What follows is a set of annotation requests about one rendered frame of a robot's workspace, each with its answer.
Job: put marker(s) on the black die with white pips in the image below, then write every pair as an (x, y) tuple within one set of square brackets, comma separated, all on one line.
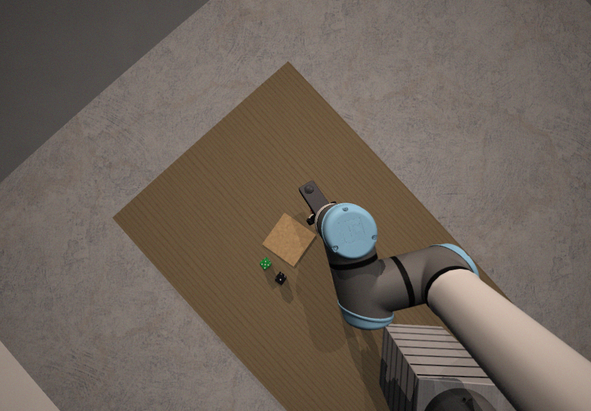
[(280, 278)]

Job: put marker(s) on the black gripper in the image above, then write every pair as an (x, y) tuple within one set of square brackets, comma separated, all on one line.
[(311, 219)]

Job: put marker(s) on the tan cork mat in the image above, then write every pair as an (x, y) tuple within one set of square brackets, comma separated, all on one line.
[(289, 239)]

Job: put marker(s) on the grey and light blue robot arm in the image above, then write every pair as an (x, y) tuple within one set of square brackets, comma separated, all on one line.
[(531, 367)]

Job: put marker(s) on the green die with white pips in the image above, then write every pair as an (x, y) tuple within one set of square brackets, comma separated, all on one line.
[(265, 263)]

